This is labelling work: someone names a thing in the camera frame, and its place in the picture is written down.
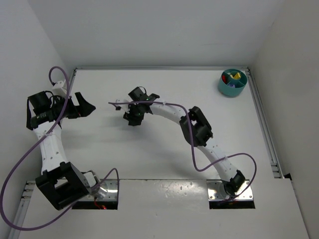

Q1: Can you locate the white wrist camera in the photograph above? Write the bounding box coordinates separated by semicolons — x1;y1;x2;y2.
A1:
115;99;130;113
52;80;67;97

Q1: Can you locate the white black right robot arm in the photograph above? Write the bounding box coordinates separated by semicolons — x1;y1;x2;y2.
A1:
123;87;245;197

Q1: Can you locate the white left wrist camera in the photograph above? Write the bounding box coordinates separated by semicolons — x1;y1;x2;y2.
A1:
52;80;67;97

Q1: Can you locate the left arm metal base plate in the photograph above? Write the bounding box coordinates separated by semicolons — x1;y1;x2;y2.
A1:
81;179;118;203

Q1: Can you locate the yellow lego brick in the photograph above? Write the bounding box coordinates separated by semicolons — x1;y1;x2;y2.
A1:
230;71;241;80

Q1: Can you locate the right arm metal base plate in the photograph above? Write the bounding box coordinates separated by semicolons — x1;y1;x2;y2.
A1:
206;180;254;202

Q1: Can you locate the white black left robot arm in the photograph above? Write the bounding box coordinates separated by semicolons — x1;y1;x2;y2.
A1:
26;91;97;210

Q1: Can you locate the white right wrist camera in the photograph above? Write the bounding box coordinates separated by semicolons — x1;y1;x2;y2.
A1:
115;99;130;113

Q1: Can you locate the teal divided round container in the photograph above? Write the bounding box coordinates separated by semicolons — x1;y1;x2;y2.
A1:
218;69;248;97

